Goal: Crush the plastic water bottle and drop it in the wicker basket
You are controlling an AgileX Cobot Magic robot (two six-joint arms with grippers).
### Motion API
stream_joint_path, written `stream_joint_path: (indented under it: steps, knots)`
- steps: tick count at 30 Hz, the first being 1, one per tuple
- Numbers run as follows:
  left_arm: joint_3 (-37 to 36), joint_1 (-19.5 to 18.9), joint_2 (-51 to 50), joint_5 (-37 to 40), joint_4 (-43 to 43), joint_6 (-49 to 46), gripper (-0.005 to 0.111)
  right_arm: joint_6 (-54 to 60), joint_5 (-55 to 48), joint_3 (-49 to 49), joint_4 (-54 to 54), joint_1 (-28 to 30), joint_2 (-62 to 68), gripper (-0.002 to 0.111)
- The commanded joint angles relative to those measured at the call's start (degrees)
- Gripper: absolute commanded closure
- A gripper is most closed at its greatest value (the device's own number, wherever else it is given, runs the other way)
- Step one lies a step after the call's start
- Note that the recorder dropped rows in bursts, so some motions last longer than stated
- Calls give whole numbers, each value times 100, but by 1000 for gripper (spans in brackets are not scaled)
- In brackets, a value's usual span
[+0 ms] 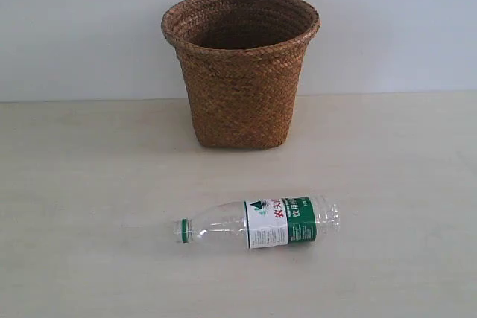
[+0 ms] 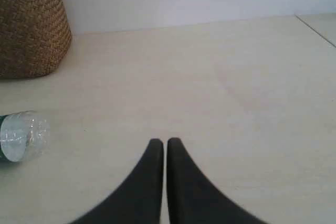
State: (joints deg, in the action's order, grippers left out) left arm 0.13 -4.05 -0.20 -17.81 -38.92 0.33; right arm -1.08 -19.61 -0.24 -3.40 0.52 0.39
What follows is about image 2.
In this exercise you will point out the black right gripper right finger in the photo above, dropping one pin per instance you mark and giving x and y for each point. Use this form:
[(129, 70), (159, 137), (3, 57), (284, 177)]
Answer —
[(192, 198)]

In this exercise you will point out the brown woven wicker basket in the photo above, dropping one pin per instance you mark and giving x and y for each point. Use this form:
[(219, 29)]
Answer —
[(35, 37)]

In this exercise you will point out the clear plastic bottle green label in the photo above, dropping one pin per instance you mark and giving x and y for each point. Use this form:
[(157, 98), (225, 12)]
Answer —
[(24, 135)]

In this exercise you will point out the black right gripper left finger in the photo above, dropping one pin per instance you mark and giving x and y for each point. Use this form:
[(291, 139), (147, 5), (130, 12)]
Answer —
[(139, 197)]

